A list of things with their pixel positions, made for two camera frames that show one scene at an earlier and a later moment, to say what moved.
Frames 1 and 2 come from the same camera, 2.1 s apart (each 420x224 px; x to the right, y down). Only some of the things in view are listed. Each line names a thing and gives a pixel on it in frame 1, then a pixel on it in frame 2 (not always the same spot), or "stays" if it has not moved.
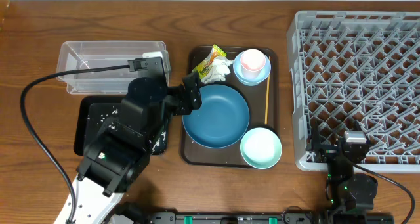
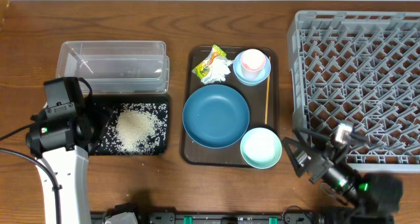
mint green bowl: x=261 y=148 stays
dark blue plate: x=222 y=119 stays
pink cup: x=252 y=62 stays
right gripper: x=326 y=150 -> x=319 y=161
